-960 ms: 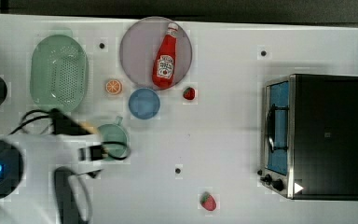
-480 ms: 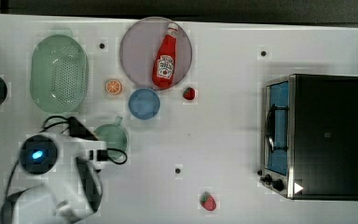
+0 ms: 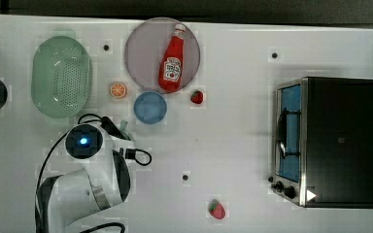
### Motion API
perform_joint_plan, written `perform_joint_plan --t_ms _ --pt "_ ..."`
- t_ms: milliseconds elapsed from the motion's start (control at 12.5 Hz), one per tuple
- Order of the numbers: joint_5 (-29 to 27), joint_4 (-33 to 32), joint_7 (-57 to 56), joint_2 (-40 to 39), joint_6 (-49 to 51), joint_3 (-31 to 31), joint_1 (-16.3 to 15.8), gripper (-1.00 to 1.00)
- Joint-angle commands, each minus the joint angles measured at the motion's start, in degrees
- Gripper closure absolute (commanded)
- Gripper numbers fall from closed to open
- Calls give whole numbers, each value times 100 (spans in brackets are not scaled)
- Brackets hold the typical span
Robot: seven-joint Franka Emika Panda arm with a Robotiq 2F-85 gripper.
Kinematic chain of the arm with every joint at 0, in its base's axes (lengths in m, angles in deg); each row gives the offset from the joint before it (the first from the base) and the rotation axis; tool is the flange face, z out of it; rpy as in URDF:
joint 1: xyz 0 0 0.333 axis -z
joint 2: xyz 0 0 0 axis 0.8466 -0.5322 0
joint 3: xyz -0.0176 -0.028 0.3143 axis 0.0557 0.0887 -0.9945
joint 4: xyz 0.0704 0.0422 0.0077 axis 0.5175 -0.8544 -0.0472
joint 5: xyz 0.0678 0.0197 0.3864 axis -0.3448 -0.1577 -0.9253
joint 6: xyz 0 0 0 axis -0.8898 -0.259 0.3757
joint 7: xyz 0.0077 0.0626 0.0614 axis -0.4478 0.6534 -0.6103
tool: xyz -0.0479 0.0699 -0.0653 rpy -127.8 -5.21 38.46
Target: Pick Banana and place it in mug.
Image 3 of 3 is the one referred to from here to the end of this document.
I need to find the small red plush strawberry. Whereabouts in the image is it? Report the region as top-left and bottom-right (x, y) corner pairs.
(190, 90), (204, 105)

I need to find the blue round bowl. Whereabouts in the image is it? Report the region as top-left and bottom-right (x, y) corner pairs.
(133, 91), (167, 124)

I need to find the red plush ketchup bottle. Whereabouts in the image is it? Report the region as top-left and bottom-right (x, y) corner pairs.
(158, 23), (186, 92)

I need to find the orange slice toy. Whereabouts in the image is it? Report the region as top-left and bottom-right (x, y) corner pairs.
(110, 83), (128, 99)

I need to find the lavender round plate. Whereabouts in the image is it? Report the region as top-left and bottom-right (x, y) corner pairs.
(124, 17), (200, 93)

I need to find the red strawberry toy near edge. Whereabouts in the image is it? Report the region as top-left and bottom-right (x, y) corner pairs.
(208, 199), (226, 219)

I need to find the green perforated colander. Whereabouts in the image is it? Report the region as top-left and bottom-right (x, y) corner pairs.
(31, 29), (92, 119)

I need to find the silver black toaster oven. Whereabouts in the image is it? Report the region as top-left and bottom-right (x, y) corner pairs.
(268, 77), (373, 209)

